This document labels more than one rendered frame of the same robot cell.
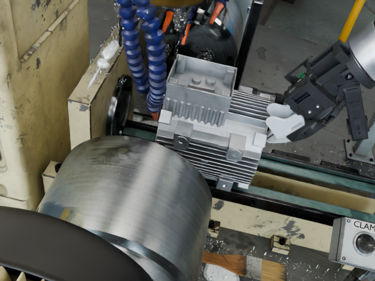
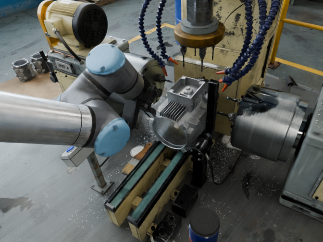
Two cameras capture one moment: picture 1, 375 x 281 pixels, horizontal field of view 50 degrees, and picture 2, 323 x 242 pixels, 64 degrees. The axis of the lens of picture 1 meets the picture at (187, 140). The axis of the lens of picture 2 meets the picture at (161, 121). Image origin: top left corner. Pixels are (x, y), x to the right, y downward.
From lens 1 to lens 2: 123 cm
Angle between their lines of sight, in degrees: 80
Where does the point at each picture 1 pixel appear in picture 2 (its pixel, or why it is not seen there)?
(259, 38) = not seen: outside the picture
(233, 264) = (139, 155)
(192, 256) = not seen: hidden behind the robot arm
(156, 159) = (137, 64)
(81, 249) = (80, 8)
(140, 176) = (132, 60)
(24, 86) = (190, 50)
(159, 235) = not seen: hidden behind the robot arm
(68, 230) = (83, 7)
